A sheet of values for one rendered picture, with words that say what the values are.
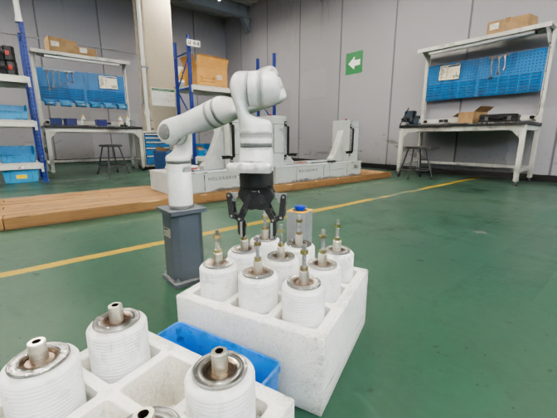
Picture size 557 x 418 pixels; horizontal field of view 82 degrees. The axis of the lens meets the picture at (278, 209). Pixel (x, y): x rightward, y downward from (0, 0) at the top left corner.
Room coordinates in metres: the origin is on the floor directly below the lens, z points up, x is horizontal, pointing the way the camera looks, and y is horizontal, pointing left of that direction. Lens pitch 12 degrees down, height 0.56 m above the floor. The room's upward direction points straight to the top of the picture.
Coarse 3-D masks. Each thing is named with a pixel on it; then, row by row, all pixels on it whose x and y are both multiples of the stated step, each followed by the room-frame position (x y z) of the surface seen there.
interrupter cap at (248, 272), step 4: (248, 268) 0.72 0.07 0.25; (252, 268) 0.72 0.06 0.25; (264, 268) 0.72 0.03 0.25; (268, 268) 0.72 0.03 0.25; (244, 272) 0.70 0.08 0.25; (248, 272) 0.70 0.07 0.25; (252, 272) 0.71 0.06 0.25; (264, 272) 0.71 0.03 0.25; (268, 272) 0.70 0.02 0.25; (272, 272) 0.70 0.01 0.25; (248, 276) 0.67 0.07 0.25; (252, 276) 0.68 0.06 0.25; (256, 276) 0.68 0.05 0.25; (260, 276) 0.68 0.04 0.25; (264, 276) 0.67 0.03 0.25; (268, 276) 0.68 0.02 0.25
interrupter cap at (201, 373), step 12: (204, 360) 0.39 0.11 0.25; (228, 360) 0.40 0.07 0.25; (240, 360) 0.39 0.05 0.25; (192, 372) 0.37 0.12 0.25; (204, 372) 0.37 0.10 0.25; (228, 372) 0.37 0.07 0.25; (240, 372) 0.37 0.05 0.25; (204, 384) 0.35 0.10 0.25; (216, 384) 0.35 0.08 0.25; (228, 384) 0.35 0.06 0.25
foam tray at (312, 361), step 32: (192, 288) 0.77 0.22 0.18; (352, 288) 0.77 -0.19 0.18; (192, 320) 0.70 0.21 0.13; (224, 320) 0.66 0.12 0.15; (256, 320) 0.62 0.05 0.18; (352, 320) 0.74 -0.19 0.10; (288, 352) 0.58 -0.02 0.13; (320, 352) 0.55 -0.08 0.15; (288, 384) 0.58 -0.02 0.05; (320, 384) 0.55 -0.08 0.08
